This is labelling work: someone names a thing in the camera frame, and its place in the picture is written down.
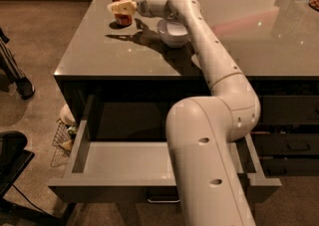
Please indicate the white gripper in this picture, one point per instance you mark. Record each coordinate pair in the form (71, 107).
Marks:
(144, 3)

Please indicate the red coke can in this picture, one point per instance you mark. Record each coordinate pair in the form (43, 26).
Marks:
(123, 20)

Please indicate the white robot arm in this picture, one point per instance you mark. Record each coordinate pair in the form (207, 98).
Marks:
(199, 129)

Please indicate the open grey top drawer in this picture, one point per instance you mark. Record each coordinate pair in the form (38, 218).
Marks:
(120, 154)

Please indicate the white ceramic bowl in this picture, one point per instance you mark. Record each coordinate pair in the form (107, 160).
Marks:
(172, 33)

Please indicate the dark cabinet with drawers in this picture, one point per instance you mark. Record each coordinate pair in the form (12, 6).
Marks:
(274, 42)

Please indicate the black office chair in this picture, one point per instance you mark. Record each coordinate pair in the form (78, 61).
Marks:
(14, 158)

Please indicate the wire basket with items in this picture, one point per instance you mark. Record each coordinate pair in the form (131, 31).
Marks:
(64, 137)

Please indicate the metal drawer handle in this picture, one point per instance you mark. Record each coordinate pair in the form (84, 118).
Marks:
(162, 198)

